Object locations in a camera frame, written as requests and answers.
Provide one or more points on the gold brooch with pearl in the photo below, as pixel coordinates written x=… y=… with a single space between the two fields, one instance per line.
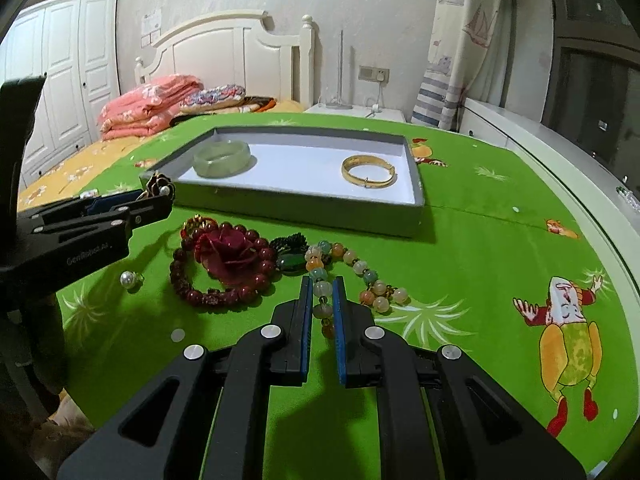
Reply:
x=159 y=182

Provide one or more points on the white nightstand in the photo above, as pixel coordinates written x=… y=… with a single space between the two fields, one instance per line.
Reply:
x=350 y=111

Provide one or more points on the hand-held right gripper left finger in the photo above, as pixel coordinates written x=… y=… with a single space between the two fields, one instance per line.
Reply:
x=306 y=320

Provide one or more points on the pale green jade bangle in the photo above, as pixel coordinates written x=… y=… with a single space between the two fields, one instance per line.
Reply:
x=200 y=165

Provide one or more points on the yellow floral bed sheet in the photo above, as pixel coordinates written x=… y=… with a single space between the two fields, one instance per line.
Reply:
x=75 y=170

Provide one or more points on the orange and black blanket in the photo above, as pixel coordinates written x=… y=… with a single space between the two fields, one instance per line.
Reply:
x=250 y=106

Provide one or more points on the white bed headboard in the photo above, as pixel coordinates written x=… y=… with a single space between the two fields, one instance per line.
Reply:
x=225 y=55

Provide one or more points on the patterned round pillow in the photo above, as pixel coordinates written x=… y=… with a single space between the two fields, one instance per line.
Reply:
x=215 y=96

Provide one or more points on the red rose brooch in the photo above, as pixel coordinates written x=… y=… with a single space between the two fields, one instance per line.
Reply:
x=227 y=250

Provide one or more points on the wall socket panel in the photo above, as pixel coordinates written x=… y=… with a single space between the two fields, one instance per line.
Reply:
x=372 y=73

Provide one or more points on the pearl earring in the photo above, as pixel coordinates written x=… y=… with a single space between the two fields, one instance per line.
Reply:
x=127 y=279

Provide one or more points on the sailboat printed curtain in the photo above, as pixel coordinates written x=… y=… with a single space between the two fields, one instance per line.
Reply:
x=465 y=45

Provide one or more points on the gold bangle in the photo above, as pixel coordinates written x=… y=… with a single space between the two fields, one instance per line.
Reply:
x=350 y=175

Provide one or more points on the pink folded quilt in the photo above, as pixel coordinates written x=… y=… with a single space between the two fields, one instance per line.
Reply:
x=145 y=105

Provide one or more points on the white dresser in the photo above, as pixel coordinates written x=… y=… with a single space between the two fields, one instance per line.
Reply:
x=540 y=135

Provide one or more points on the green cartoon printed cloth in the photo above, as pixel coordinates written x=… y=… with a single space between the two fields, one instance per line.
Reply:
x=475 y=260

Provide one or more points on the paper sheets on wall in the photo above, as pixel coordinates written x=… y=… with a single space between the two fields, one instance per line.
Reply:
x=151 y=25

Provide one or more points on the green pendant with black knot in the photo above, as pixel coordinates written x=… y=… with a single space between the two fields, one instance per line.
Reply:
x=289 y=262

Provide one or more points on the white wardrobe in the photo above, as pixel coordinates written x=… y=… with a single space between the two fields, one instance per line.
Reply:
x=65 y=70

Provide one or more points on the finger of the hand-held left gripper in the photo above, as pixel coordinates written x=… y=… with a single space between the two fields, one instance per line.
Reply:
x=145 y=212
x=112 y=201

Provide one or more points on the white slim desk lamp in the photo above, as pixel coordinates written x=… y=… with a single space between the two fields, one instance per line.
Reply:
x=341 y=75

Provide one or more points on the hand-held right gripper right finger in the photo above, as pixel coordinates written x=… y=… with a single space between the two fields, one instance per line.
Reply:
x=340 y=325

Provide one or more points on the grey shallow tray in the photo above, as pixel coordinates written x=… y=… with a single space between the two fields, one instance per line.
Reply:
x=300 y=170

